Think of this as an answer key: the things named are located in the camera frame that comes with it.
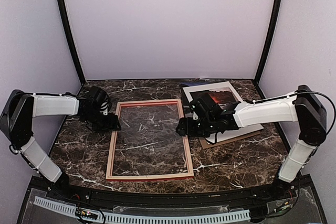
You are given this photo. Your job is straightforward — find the black front rail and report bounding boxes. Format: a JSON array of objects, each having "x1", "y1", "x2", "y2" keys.
[{"x1": 28, "y1": 175, "x2": 313, "y2": 210}]

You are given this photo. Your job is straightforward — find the sunset seascape photo print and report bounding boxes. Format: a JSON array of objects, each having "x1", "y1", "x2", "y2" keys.
[{"x1": 180, "y1": 81, "x2": 242, "y2": 113}]

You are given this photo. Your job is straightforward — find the right black corner post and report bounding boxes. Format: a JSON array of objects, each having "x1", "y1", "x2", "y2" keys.
[{"x1": 254, "y1": 0, "x2": 281, "y2": 85}]

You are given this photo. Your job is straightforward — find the brown frame backing board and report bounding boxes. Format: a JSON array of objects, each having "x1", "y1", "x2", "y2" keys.
[{"x1": 200, "y1": 124, "x2": 264, "y2": 149}]

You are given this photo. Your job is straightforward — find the white slotted cable duct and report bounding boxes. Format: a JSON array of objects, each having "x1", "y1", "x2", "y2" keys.
[{"x1": 33, "y1": 196, "x2": 251, "y2": 223}]

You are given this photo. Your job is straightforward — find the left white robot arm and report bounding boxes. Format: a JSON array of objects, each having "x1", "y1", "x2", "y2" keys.
[{"x1": 1, "y1": 87, "x2": 121, "y2": 201}]

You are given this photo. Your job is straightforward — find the black corner post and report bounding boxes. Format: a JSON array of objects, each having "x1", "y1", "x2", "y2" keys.
[
  {"x1": 57, "y1": 0, "x2": 86, "y2": 85},
  {"x1": 254, "y1": 0, "x2": 281, "y2": 85}
]

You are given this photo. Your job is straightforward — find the wooden red-edged picture frame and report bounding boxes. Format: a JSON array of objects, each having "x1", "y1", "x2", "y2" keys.
[{"x1": 105, "y1": 98, "x2": 195, "y2": 180}]

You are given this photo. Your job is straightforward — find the left black corner post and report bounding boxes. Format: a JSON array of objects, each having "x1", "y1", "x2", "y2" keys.
[{"x1": 57, "y1": 0, "x2": 86, "y2": 85}]

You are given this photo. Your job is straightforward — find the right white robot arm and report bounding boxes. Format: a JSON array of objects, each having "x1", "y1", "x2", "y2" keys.
[{"x1": 176, "y1": 85, "x2": 333, "y2": 200}]

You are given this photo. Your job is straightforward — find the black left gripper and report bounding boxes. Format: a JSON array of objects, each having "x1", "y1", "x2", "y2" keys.
[{"x1": 82, "y1": 109, "x2": 121, "y2": 133}]

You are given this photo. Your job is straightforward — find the white photo mat board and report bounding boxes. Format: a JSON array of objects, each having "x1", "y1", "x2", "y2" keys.
[{"x1": 181, "y1": 81, "x2": 264, "y2": 149}]

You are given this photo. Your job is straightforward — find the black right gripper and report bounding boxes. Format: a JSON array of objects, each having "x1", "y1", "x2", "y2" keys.
[{"x1": 176, "y1": 116, "x2": 216, "y2": 137}]

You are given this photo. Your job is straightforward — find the clear acrylic sheet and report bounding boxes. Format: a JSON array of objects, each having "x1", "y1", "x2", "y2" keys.
[{"x1": 112, "y1": 102, "x2": 187, "y2": 176}]

